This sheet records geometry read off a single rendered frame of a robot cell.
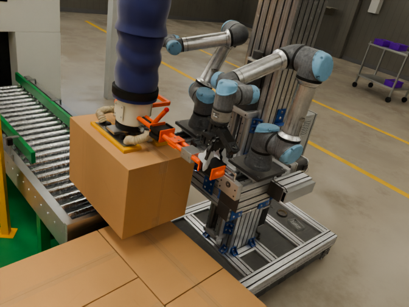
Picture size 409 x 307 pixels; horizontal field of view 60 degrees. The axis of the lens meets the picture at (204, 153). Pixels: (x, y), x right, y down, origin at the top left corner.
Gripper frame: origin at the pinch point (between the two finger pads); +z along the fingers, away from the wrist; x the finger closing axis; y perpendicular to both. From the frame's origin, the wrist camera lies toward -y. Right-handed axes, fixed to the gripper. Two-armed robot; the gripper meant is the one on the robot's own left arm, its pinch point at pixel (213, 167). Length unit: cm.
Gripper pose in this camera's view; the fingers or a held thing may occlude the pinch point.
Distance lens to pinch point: 144.5
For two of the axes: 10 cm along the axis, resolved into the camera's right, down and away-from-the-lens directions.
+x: -7.3, 1.9, -6.6
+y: -6.6, -4.4, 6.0
